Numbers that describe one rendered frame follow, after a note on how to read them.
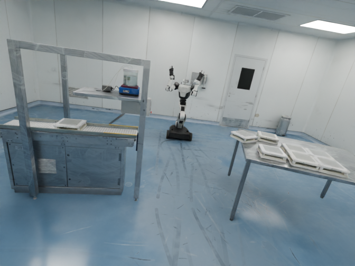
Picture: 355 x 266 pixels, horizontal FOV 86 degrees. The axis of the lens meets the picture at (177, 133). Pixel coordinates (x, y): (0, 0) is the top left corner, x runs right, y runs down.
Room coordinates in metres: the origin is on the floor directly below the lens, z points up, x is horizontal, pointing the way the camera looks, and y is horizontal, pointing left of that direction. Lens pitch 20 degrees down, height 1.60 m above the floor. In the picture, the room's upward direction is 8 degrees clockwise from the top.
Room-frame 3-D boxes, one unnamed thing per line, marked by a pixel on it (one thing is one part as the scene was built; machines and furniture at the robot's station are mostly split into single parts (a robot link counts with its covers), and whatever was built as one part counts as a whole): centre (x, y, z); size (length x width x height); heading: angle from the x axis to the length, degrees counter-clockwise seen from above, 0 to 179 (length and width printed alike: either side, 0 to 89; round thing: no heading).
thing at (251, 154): (2.15, -1.56, 0.80); 1.50 x 1.10 x 0.04; 80
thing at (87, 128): (1.90, 1.12, 0.77); 1.35 x 0.25 x 0.05; 101
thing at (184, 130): (4.31, -0.02, 0.19); 0.64 x 0.52 x 0.33; 6
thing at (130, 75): (2.03, 0.57, 1.42); 0.15 x 0.15 x 0.19
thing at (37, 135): (1.90, 1.12, 0.74); 1.30 x 0.29 x 0.10; 101
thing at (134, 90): (2.04, 0.57, 1.28); 0.21 x 0.20 x 0.09; 11
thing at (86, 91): (1.96, 0.74, 1.22); 0.62 x 0.38 x 0.04; 101
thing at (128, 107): (2.13, 0.57, 1.11); 0.22 x 0.11 x 0.20; 101
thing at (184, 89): (4.38, -0.03, 1.08); 0.34 x 0.30 x 0.36; 73
